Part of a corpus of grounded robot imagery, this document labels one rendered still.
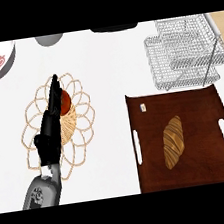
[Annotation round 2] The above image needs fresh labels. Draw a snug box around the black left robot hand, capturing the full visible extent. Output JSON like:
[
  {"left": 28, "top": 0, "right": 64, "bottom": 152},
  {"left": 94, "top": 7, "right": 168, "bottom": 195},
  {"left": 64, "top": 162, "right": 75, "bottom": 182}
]
[{"left": 24, "top": 73, "right": 73, "bottom": 169}]

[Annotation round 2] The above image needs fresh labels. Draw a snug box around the tan wicker flower-shaped basket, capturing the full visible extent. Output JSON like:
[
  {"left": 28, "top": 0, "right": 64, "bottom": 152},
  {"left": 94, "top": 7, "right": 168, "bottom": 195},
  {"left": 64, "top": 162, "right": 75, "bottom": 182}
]
[{"left": 13, "top": 69, "right": 105, "bottom": 186}]

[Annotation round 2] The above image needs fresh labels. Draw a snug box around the brown striped croissant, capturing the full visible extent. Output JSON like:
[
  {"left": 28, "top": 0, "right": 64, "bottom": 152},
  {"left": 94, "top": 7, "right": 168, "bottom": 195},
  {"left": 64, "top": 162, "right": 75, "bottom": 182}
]
[{"left": 158, "top": 114, "right": 188, "bottom": 171}]

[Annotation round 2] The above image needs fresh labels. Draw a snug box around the dark brown wooden tray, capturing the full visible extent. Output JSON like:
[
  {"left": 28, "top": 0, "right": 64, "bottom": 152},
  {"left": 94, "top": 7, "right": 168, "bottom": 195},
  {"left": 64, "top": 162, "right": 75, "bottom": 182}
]
[{"left": 124, "top": 81, "right": 224, "bottom": 195}]

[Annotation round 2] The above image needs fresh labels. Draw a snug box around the red round fruit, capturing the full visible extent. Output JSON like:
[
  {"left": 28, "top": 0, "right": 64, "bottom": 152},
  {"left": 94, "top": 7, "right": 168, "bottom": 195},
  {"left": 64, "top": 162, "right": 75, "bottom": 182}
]
[{"left": 57, "top": 89, "right": 74, "bottom": 117}]

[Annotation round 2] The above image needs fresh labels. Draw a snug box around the grey rounded object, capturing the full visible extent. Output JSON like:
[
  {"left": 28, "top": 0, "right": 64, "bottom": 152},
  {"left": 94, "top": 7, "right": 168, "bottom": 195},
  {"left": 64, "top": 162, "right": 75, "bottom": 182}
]
[{"left": 34, "top": 33, "right": 66, "bottom": 49}]

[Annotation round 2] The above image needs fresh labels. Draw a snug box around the black flat object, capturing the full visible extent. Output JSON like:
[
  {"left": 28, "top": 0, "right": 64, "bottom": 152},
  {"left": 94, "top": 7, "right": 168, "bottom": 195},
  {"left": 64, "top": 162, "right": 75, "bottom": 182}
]
[{"left": 89, "top": 23, "right": 140, "bottom": 36}]

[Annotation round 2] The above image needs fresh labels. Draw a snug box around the silver wire tiered basket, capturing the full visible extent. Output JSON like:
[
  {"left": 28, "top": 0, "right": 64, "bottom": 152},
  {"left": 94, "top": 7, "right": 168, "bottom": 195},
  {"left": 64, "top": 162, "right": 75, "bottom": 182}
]
[{"left": 141, "top": 10, "right": 224, "bottom": 94}]

